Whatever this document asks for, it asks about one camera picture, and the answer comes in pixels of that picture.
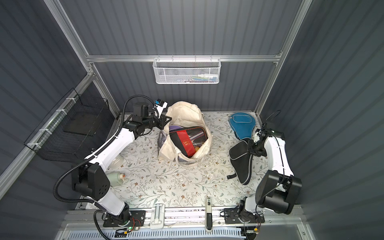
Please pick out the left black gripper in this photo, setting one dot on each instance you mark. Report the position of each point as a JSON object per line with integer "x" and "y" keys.
{"x": 163, "y": 121}

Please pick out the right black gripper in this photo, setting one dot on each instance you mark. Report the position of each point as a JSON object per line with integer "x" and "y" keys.
{"x": 254, "y": 148}

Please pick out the black paddle case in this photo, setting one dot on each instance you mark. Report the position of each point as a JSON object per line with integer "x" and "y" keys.
{"x": 241, "y": 160}

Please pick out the blue paddle case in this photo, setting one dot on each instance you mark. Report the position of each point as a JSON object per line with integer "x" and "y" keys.
{"x": 242, "y": 124}

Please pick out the cream canvas tote bag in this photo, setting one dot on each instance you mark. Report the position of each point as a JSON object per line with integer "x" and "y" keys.
{"x": 186, "y": 115}

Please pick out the red black ping pong set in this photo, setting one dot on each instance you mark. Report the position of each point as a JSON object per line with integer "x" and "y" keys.
{"x": 187, "y": 140}

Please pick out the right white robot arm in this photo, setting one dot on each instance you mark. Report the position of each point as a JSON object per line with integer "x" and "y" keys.
{"x": 279, "y": 188}

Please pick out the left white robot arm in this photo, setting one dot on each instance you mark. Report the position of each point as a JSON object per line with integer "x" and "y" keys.
{"x": 91, "y": 180}

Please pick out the purple pouch in bag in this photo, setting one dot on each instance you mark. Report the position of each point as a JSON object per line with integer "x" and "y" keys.
{"x": 176, "y": 128}

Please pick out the cup with yellow item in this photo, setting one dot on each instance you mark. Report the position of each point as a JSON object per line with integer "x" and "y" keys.
{"x": 117, "y": 162}

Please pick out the black white handheld device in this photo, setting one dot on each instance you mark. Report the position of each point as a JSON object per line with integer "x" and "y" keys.
{"x": 208, "y": 214}

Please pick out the white vented floor panel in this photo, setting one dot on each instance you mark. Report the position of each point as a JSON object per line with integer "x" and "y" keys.
{"x": 176, "y": 233}

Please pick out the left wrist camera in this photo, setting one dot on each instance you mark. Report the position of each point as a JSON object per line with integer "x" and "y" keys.
{"x": 160, "y": 105}

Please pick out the white wire wall basket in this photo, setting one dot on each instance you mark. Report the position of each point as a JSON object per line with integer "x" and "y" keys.
{"x": 187, "y": 73}

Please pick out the black wire side basket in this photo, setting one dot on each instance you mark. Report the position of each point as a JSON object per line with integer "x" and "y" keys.
{"x": 74, "y": 131}

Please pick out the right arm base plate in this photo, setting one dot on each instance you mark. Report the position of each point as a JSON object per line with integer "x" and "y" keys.
{"x": 235, "y": 216}

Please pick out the white bracket on rail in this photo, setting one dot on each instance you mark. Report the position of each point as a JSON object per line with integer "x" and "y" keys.
{"x": 157, "y": 217}

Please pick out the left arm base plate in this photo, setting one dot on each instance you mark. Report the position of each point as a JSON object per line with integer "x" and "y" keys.
{"x": 127, "y": 218}

